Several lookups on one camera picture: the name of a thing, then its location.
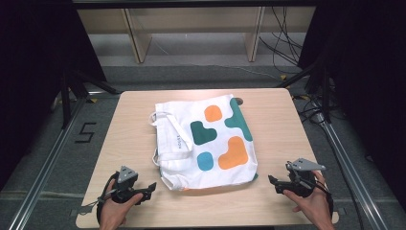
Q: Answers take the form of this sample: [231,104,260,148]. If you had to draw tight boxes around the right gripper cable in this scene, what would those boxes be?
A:
[314,178,335,219]

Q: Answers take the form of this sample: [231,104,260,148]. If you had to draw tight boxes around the thin white floor cable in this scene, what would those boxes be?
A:
[191,61,282,81]

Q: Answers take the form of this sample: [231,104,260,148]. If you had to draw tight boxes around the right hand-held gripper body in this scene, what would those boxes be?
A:
[285,157,327,198]

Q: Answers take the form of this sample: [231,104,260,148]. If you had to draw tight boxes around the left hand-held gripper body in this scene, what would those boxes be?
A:
[109,165,147,205]

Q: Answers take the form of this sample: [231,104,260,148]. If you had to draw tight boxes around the black floor cables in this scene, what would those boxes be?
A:
[259,6,305,75]

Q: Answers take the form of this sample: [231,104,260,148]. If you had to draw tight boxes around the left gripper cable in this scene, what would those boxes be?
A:
[79,172,120,224]

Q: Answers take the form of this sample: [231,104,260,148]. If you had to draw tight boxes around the black metal stand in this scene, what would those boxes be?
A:
[59,67,122,129]
[277,56,333,125]

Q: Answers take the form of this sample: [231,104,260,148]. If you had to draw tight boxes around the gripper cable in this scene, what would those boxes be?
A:
[79,172,120,224]
[314,178,335,219]

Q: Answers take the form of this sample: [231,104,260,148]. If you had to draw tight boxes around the aluminium rail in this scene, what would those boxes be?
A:
[8,95,88,230]
[314,113,390,230]

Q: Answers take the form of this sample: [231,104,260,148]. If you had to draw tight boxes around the black curtain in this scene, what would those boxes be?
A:
[298,0,406,209]
[0,0,108,190]

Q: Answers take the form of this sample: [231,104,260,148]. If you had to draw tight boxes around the person's left hand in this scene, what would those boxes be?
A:
[100,177,145,225]

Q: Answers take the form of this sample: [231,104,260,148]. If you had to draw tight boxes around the person's right hand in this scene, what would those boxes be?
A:
[282,170,334,225]

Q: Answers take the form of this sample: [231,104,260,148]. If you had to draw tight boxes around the white tote bag coloured shapes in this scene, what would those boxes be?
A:
[148,93,259,192]

